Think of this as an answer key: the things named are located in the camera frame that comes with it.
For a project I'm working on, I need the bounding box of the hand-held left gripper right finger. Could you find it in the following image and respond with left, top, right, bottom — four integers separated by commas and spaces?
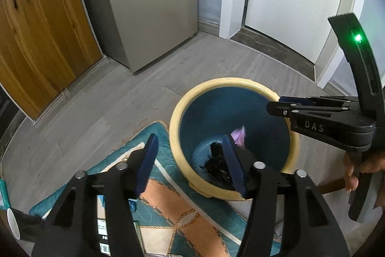
223, 134, 351, 257

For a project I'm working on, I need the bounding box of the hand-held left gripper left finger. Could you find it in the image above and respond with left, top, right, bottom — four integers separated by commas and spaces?
32, 133, 159, 257

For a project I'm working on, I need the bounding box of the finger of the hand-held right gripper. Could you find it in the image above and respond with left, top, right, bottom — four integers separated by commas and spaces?
279, 96, 359, 109
266, 101, 359, 141

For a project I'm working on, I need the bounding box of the yellow rimmed blue trash bin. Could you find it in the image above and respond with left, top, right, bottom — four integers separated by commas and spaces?
169, 77, 301, 202

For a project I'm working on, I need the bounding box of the person's right hand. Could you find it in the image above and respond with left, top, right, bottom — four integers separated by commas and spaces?
344, 151, 385, 193

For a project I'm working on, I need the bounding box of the black crumpled bag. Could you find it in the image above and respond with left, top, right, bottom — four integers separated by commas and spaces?
201, 141, 238, 186

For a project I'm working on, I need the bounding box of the purple wrapper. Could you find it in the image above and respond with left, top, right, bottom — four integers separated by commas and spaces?
230, 125, 249, 147

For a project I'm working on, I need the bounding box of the teal and orange quilted mat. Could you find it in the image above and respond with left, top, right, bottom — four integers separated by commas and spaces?
28, 121, 283, 257

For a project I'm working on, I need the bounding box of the green and white medicine box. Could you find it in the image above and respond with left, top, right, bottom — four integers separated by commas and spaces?
96, 195, 147, 257

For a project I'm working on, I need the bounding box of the grey refrigerator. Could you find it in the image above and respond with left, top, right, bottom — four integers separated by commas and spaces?
74, 0, 199, 76

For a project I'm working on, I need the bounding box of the wooden cabinet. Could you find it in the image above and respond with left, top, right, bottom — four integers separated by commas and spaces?
0, 0, 104, 121

